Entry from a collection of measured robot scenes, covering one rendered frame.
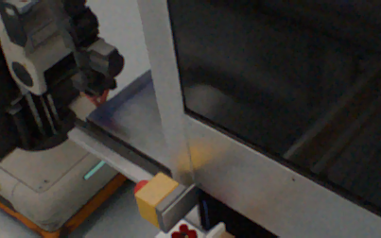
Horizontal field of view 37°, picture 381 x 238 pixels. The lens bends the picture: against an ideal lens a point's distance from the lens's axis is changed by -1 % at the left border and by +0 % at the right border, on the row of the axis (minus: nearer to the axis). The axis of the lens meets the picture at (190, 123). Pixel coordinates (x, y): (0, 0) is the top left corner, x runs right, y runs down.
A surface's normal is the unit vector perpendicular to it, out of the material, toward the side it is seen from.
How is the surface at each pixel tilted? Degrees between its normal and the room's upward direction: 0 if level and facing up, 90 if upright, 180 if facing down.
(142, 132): 0
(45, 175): 0
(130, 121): 0
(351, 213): 90
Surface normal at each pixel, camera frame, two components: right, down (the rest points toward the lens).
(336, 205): -0.66, 0.57
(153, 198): -0.11, -0.72
